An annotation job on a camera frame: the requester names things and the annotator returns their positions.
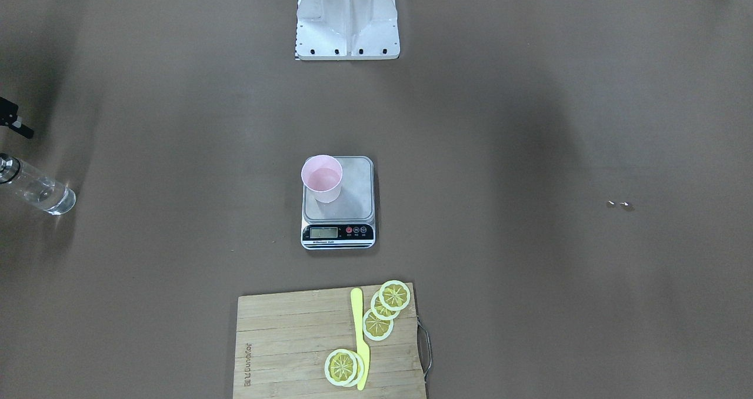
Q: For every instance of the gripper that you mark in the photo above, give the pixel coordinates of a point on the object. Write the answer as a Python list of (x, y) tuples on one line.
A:
[(8, 114)]

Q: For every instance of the clear glass sauce bottle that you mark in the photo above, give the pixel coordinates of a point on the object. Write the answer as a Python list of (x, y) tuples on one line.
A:
[(29, 184)]

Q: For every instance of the pink plastic cup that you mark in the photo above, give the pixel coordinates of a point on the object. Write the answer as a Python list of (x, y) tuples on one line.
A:
[(322, 176)]

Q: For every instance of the digital kitchen scale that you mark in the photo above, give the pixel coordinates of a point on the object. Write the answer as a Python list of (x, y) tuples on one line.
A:
[(349, 221)]

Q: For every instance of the bamboo cutting board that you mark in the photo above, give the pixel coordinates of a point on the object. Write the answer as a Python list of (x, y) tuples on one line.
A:
[(283, 340)]

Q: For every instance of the yellow plastic knife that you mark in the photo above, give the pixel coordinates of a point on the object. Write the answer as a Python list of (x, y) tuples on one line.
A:
[(362, 348)]

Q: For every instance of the spilled liquid puddle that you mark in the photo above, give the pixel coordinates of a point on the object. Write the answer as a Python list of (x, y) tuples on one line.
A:
[(626, 206)]

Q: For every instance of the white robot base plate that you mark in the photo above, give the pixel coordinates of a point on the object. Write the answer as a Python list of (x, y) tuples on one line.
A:
[(347, 30)]

